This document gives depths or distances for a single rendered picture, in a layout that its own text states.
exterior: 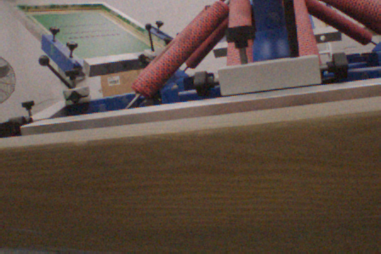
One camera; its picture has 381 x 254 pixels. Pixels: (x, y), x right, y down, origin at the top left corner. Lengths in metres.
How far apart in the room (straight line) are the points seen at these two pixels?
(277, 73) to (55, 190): 0.31
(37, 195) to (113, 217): 0.05
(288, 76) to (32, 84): 5.37
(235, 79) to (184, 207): 0.29
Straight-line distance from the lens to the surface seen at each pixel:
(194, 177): 0.15
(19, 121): 0.55
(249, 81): 0.43
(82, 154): 0.17
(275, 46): 0.93
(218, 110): 0.38
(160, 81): 0.80
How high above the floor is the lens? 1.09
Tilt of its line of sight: 7 degrees down
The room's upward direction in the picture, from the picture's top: 9 degrees counter-clockwise
